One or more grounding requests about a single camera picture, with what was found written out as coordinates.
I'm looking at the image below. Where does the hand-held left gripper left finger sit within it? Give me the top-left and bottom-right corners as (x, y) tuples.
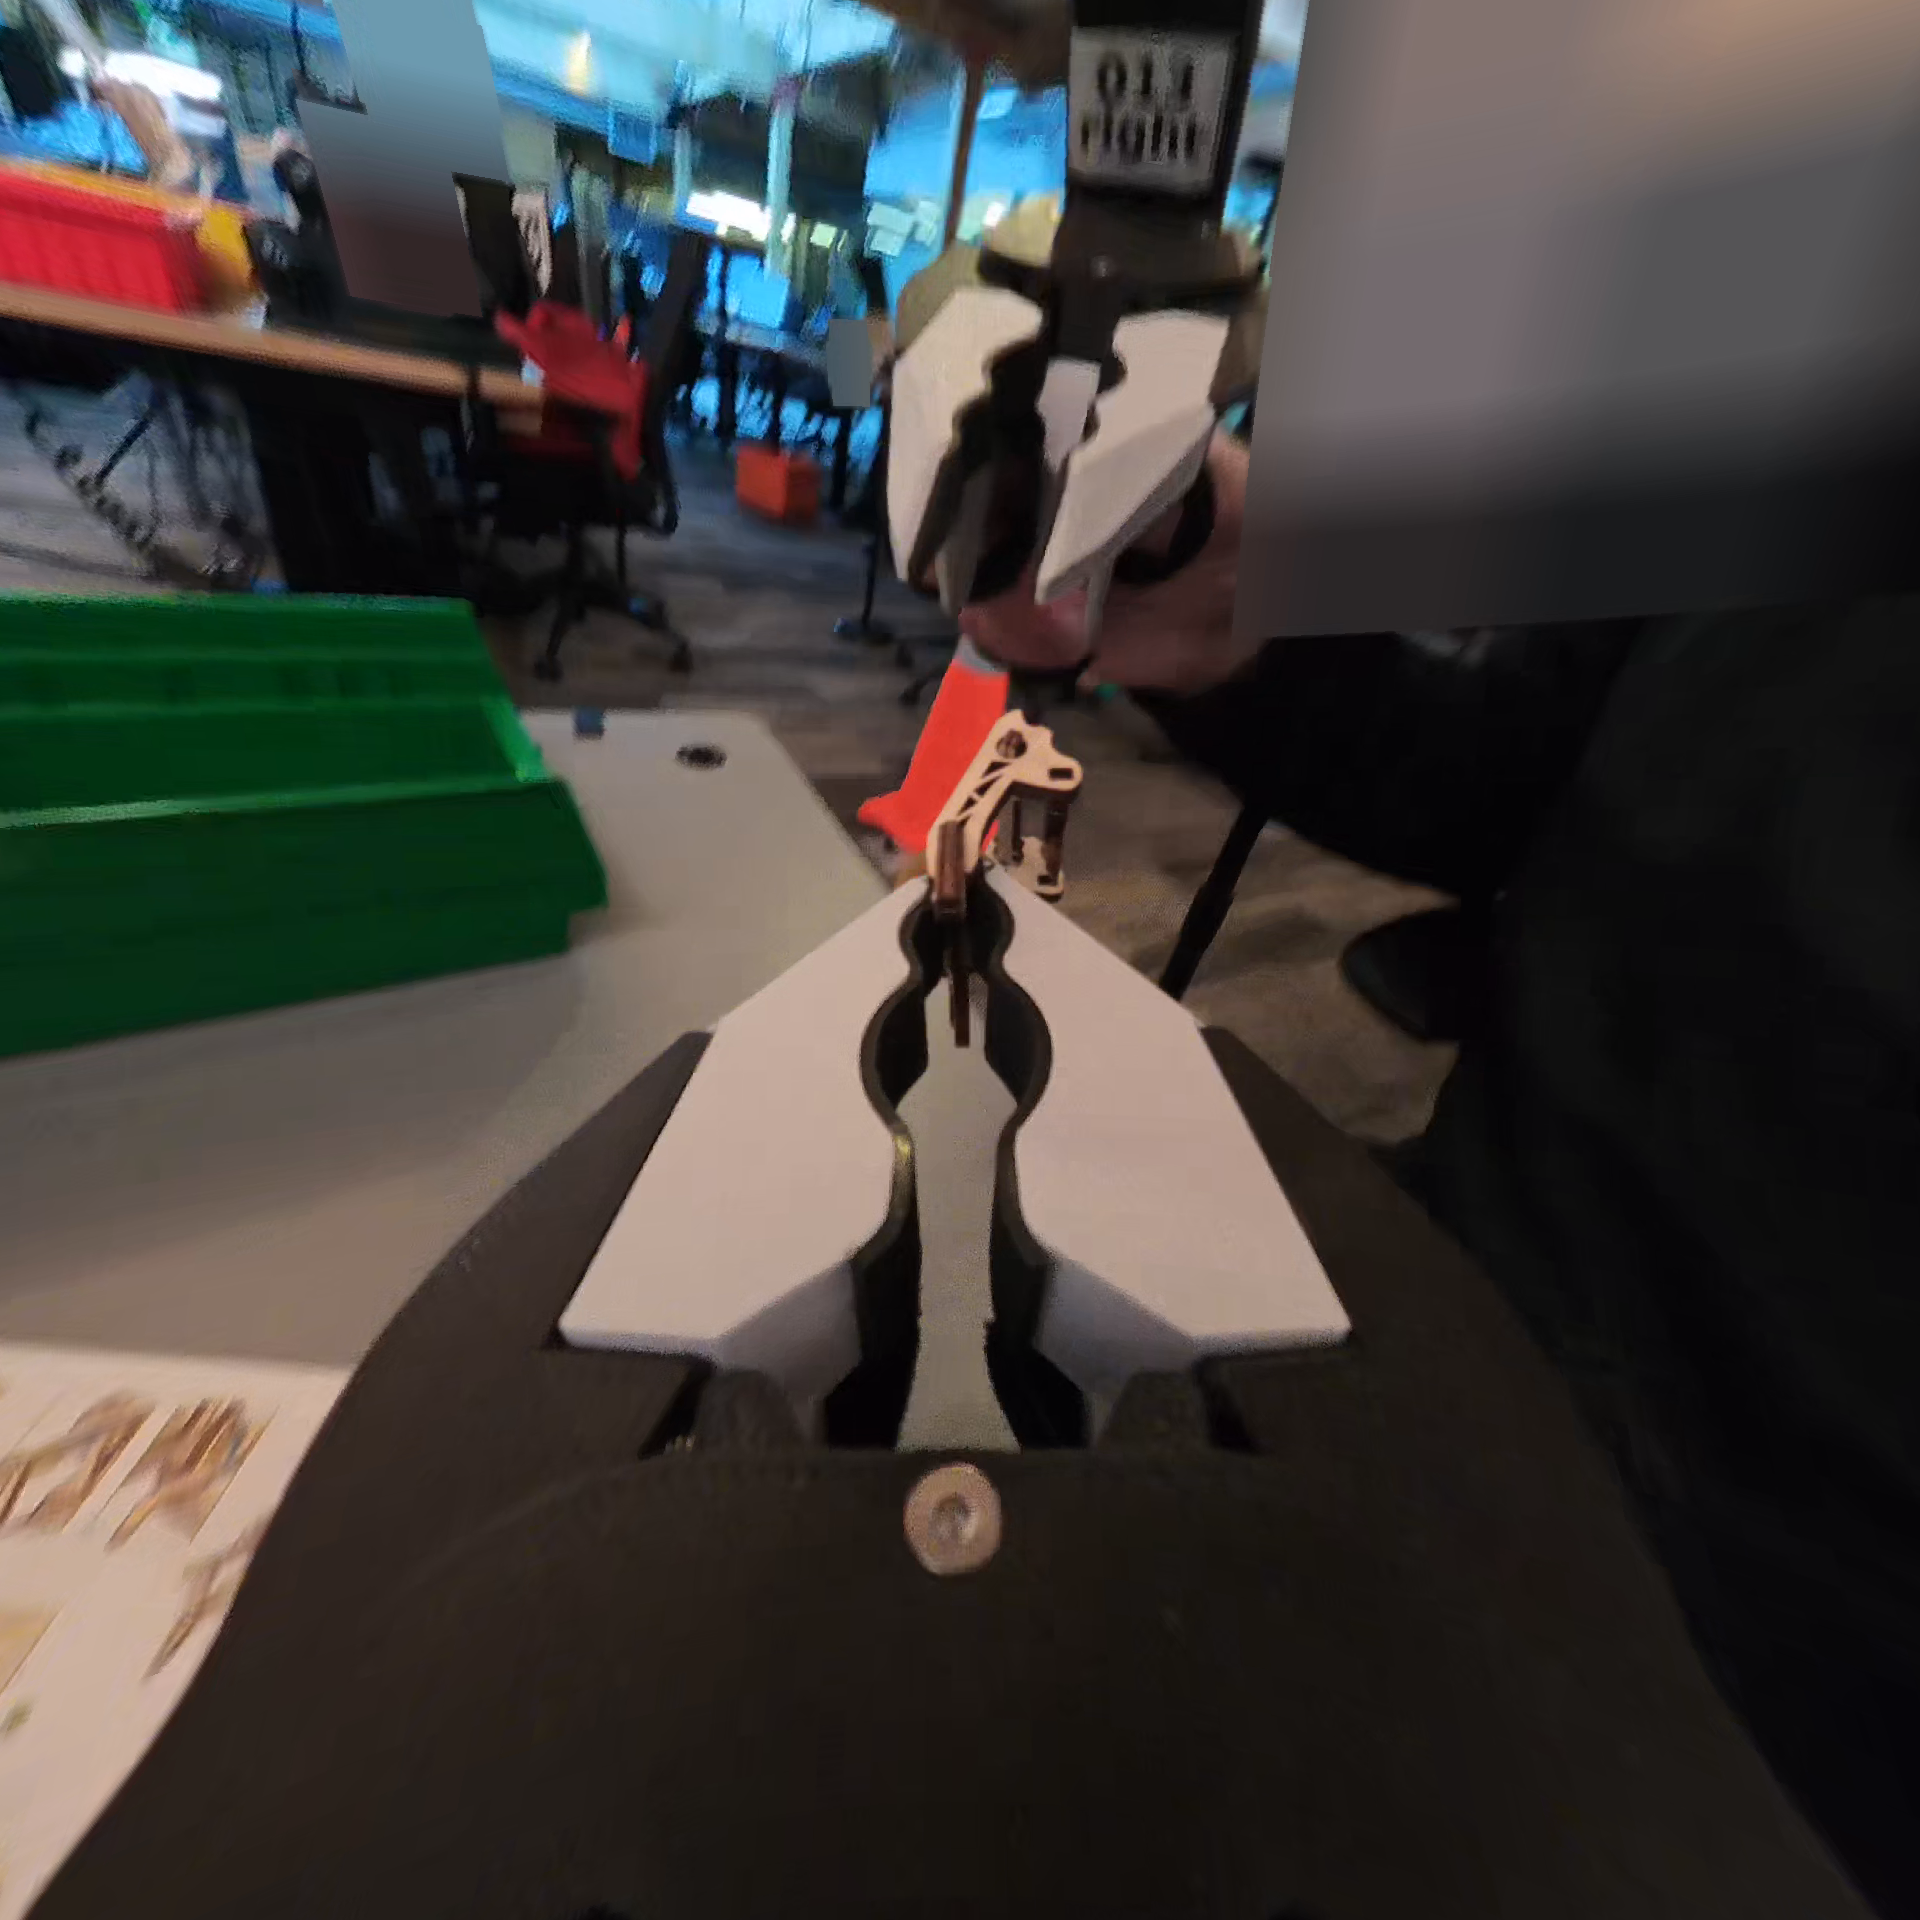
(559, 878), (929, 1426)

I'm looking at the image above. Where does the red jacket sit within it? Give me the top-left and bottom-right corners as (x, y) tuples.
(497, 301), (649, 473)

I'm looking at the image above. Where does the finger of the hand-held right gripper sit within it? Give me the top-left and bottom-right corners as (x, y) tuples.
(886, 285), (1056, 616)
(1031, 306), (1234, 633)

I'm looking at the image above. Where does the wooden desk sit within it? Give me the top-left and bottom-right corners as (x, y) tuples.
(0, 281), (544, 413)

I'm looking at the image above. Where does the wooden model assembly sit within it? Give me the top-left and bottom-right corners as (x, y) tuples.
(923, 708), (1084, 1052)

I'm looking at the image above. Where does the black office chair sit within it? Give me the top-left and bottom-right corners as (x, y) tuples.
(451, 171), (707, 677)

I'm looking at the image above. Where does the person's right hand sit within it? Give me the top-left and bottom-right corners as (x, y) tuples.
(961, 426), (1252, 699)

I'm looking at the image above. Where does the person's black shoe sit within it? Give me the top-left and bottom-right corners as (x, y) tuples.
(1342, 898), (1481, 1044)

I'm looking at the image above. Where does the red plastic crate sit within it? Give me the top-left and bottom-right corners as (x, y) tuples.
(0, 160), (211, 315)

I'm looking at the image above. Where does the folded instruction leaflet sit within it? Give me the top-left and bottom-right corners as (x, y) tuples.
(0, 1341), (353, 1915)

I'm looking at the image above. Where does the orange box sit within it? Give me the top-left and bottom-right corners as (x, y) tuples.
(733, 442), (829, 528)

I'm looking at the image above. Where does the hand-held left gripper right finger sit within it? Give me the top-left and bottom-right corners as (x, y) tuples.
(981, 870), (1354, 1393)

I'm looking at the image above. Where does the green plastic crate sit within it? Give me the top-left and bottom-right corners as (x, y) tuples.
(0, 590), (610, 1059)

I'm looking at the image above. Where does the orange traffic cone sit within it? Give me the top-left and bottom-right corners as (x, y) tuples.
(858, 646), (1053, 857)

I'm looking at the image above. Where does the black rod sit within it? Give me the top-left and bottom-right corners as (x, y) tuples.
(1164, 810), (1268, 1000)

